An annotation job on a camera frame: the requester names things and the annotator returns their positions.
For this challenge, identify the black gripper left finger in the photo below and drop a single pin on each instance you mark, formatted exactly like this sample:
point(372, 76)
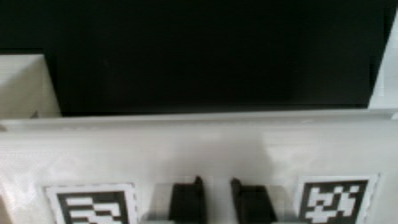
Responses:
point(187, 209)

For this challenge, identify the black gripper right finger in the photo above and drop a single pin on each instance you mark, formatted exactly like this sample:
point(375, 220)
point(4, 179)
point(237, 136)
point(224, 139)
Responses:
point(253, 204)

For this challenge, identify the white cabinet door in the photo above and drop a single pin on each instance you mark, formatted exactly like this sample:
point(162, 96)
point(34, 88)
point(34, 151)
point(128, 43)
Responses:
point(89, 167)

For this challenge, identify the white U-shaped fence frame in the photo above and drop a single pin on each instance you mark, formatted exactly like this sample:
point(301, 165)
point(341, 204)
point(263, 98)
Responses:
point(130, 57)

